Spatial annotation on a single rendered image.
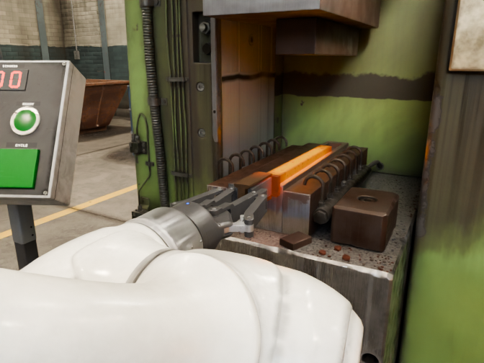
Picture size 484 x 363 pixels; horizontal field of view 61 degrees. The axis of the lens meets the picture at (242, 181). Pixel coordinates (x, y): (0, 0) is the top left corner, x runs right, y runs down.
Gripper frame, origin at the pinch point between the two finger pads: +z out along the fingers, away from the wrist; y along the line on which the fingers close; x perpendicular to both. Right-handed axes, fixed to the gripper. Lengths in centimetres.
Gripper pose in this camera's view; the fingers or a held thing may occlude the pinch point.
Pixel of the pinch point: (254, 190)
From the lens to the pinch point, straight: 65.2
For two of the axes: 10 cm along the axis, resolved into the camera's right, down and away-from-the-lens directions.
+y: 8.8, 1.4, -4.6
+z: 4.8, -2.7, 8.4
